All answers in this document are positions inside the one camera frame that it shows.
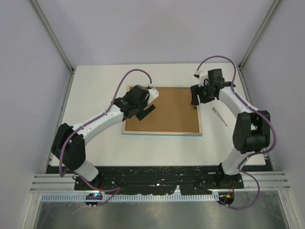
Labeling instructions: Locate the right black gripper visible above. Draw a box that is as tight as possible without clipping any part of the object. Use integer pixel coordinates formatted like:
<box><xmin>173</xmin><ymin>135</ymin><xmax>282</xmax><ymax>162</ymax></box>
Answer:
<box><xmin>191</xmin><ymin>82</ymin><xmax>215</xmax><ymax>106</ymax></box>

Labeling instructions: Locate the blue picture frame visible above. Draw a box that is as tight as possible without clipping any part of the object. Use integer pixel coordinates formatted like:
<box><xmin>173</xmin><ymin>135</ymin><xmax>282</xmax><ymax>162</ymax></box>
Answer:
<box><xmin>122</xmin><ymin>85</ymin><xmax>202</xmax><ymax>136</ymax></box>

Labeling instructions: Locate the small screwdriver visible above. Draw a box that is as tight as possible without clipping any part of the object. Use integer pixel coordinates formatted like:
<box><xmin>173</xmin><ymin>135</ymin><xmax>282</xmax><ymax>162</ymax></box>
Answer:
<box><xmin>212</xmin><ymin>107</ymin><xmax>228</xmax><ymax>126</ymax></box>

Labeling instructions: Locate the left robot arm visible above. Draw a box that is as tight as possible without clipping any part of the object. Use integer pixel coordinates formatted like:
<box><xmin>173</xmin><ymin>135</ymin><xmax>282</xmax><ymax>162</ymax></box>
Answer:
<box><xmin>51</xmin><ymin>85</ymin><xmax>159</xmax><ymax>190</ymax></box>

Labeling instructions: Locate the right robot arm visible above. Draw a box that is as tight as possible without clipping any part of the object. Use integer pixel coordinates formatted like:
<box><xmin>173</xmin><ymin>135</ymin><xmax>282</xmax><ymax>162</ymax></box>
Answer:
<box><xmin>190</xmin><ymin>69</ymin><xmax>271</xmax><ymax>188</ymax></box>

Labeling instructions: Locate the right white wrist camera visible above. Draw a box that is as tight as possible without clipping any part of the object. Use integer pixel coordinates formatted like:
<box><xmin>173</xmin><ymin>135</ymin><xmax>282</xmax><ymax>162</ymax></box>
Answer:
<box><xmin>194</xmin><ymin>70</ymin><xmax>208</xmax><ymax>87</ymax></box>

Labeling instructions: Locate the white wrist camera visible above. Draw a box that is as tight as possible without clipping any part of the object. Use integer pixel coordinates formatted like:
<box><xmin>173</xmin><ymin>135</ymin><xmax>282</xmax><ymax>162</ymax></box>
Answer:
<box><xmin>147</xmin><ymin>83</ymin><xmax>159</xmax><ymax>104</ymax></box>
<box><xmin>194</xmin><ymin>70</ymin><xmax>208</xmax><ymax>87</ymax></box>

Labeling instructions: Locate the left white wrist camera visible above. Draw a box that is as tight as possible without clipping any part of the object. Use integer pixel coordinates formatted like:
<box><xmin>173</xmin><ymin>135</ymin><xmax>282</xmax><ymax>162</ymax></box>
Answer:
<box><xmin>147</xmin><ymin>83</ymin><xmax>159</xmax><ymax>104</ymax></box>

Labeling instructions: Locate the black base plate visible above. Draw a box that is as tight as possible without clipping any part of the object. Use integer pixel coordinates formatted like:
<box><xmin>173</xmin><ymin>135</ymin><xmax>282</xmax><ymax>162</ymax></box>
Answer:
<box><xmin>45</xmin><ymin>164</ymin><xmax>245</xmax><ymax>195</ymax></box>

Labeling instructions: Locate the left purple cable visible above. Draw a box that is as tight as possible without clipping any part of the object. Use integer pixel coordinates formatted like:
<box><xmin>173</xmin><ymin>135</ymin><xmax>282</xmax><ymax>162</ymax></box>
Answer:
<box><xmin>58</xmin><ymin>69</ymin><xmax>153</xmax><ymax>207</ymax></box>

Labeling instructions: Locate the perforated cable duct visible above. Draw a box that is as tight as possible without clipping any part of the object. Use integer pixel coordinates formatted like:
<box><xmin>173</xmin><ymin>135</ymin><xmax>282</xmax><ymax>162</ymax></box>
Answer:
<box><xmin>41</xmin><ymin>192</ymin><xmax>219</xmax><ymax>202</ymax></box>

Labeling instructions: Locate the aluminium rail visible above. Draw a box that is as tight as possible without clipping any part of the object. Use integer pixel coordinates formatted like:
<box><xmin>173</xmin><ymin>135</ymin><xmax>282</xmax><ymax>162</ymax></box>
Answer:
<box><xmin>30</xmin><ymin>171</ymin><xmax>290</xmax><ymax>193</ymax></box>

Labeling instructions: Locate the right aluminium post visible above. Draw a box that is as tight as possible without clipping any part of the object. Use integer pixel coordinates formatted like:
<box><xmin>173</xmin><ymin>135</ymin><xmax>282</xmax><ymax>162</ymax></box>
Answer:
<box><xmin>238</xmin><ymin>0</ymin><xmax>283</xmax><ymax>71</ymax></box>

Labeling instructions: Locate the aluminium post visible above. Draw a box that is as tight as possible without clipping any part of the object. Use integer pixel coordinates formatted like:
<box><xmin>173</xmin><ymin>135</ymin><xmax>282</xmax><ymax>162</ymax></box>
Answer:
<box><xmin>238</xmin><ymin>0</ymin><xmax>283</xmax><ymax>71</ymax></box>
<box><xmin>28</xmin><ymin>0</ymin><xmax>74</xmax><ymax>73</ymax></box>

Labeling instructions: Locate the left aluminium post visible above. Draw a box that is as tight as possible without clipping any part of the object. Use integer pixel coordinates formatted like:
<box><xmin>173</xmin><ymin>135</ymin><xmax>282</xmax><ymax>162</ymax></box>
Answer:
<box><xmin>28</xmin><ymin>0</ymin><xmax>74</xmax><ymax>73</ymax></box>

